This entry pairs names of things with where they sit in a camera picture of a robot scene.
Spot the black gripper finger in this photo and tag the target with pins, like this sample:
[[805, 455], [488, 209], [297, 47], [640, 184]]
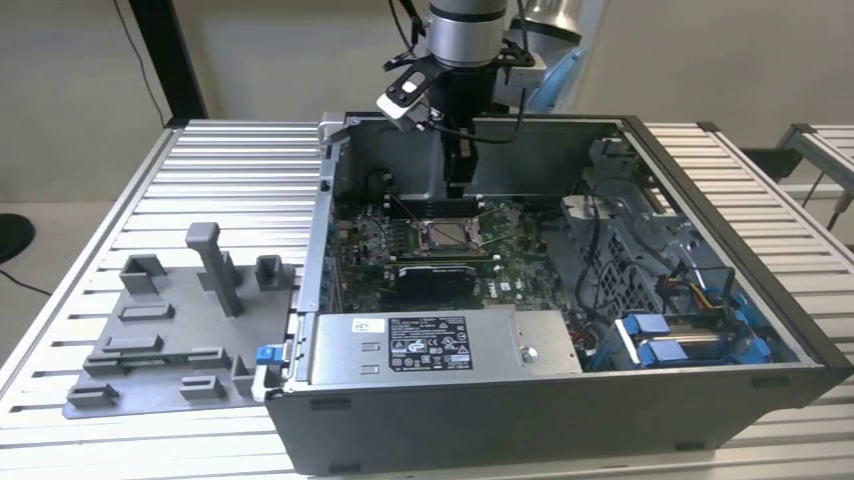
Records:
[[462, 155]]

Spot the silver CPU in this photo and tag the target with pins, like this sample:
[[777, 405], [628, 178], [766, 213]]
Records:
[[446, 235]]

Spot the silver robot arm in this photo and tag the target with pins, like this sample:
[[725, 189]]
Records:
[[463, 35]]

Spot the CPU socket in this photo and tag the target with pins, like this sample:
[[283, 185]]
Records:
[[422, 244]]

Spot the black RAM slot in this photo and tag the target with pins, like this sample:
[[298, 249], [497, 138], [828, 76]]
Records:
[[427, 201], [427, 197], [447, 259], [427, 205], [447, 253], [427, 210], [447, 262], [447, 256]]

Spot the pale plastic connector block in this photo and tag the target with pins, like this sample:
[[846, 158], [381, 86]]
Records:
[[581, 207]]

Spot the green motherboard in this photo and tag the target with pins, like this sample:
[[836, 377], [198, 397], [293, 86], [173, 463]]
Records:
[[528, 265]]

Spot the black graphics card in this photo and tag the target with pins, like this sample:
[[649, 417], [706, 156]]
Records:
[[434, 290]]

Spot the grey metal drive cage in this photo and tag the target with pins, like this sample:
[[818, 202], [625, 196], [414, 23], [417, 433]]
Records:
[[621, 260]]

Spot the silver power supply unit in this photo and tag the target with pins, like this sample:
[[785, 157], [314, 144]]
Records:
[[347, 350]]

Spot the blue disk carrier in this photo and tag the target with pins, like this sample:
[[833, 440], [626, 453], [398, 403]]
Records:
[[649, 325], [662, 352]]

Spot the blue case latch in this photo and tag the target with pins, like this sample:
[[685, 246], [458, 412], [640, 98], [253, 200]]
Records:
[[265, 356]]

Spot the grey parts rack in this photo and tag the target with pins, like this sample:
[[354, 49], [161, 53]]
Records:
[[187, 320]]

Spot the aluminium side table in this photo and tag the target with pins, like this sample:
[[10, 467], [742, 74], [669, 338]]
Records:
[[834, 142]]

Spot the black open PC case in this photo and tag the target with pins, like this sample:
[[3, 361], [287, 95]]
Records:
[[501, 435]]

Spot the black round stool base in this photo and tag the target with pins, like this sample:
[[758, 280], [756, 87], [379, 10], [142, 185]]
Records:
[[14, 237]]

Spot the small pale wrist camera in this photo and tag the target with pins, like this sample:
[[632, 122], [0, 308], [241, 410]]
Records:
[[530, 77]]

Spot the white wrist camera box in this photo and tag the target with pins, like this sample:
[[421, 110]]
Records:
[[399, 111]]

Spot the black frame post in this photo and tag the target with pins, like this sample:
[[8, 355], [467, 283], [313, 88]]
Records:
[[170, 60]]

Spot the blue plastic bay bracket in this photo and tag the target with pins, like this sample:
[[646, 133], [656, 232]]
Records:
[[750, 345]]

